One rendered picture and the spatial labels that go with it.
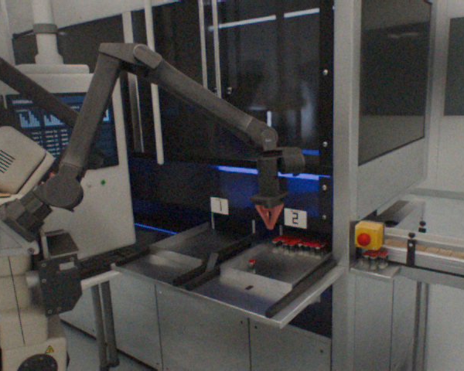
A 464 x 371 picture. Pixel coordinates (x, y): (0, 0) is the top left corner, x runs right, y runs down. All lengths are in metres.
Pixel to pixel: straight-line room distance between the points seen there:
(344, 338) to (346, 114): 0.75
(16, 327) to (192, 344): 0.96
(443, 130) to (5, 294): 5.38
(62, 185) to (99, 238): 0.86
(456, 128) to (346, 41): 4.68
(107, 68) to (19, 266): 0.57
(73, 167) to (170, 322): 1.23
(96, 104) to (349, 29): 0.74
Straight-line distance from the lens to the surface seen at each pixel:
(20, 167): 1.19
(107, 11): 2.05
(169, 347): 2.20
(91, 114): 1.09
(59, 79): 1.76
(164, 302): 2.09
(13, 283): 1.31
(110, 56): 1.12
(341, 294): 1.48
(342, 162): 1.34
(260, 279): 1.28
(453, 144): 5.95
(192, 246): 1.63
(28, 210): 1.06
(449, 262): 1.44
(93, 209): 1.84
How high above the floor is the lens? 1.45
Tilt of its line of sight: 13 degrees down
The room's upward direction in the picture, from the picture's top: 2 degrees counter-clockwise
